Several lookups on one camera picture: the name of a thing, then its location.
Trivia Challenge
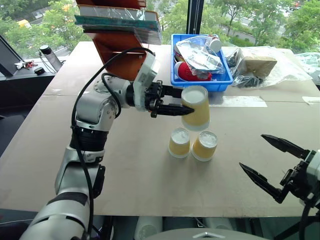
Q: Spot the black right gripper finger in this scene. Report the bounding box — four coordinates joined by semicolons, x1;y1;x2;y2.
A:
238;162;289;204
260;134;311;160

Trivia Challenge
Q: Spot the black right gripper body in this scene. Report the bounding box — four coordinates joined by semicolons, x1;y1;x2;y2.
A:
279;160;320;208

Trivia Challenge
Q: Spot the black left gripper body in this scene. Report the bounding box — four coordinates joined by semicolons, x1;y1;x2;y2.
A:
143;80;166;119

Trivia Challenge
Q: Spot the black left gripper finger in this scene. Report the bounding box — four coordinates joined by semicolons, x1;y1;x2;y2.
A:
157;104;196;116
162;85;184;99

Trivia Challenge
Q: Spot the yellow paper cup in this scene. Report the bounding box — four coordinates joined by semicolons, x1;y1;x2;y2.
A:
167;127;192;159
190;130;218;162
180;85;211;132

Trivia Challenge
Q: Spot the plastic-wrapped book stack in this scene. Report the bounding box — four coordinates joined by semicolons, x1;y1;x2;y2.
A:
74;5;163;46

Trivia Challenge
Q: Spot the red and white pouch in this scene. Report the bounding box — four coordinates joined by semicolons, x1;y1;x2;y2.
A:
174;61;213;82

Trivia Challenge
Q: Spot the clear crumpled plastic bag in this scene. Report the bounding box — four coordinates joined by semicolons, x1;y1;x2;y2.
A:
174;34;226;76

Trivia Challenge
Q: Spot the blue plastic bin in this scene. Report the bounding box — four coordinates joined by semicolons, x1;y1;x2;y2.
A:
170;33;234;93

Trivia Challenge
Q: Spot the orange wooden book rack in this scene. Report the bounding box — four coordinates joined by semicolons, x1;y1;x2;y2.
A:
74;0;151;82

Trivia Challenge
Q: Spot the white cylinder under table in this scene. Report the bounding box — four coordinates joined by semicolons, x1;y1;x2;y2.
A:
203;216;235;232
134;216;164;240

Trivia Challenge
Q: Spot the white bottle with cap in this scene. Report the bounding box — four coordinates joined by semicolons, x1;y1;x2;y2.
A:
208;36;222;53

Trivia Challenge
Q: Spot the large clear plastic bag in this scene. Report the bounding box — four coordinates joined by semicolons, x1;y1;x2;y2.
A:
221;46;314;89

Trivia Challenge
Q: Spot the grey rounded robot torso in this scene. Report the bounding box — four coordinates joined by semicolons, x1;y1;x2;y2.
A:
143;227;270;240

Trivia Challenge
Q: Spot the brown cardboard block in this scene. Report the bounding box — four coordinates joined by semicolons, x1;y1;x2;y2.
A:
242;55;278;77

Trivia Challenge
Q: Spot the clear plastic sheet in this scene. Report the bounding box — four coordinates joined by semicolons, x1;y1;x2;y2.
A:
294;51;320;85

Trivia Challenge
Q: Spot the black drinking bottle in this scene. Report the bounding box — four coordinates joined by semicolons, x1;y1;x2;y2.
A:
39;44;63;75

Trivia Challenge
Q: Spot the black side desk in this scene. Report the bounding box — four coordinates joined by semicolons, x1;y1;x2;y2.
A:
0;55;70;157

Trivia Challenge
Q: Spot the black monitor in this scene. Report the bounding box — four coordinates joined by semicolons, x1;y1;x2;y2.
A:
0;34;26;77

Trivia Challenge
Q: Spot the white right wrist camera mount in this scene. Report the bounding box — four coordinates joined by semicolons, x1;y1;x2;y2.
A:
305;149;320;194

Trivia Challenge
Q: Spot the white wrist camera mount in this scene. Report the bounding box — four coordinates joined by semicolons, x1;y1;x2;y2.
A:
132;53;161;111
305;149;320;194

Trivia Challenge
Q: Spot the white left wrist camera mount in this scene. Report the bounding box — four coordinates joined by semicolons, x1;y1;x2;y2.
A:
132;53;161;111

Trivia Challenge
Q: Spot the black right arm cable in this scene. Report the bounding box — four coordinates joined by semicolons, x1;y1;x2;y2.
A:
298;201;320;240

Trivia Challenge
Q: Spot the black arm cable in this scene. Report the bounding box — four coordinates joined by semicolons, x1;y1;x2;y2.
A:
71;47;156;237
298;201;320;240

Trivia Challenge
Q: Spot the black window frame post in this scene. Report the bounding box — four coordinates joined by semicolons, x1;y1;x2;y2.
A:
187;0;205;35

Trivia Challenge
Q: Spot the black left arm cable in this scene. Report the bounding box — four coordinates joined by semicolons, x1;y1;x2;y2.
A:
71;47;156;237

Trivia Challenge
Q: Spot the red and white keychain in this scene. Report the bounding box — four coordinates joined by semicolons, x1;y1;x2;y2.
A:
14;60;38;70

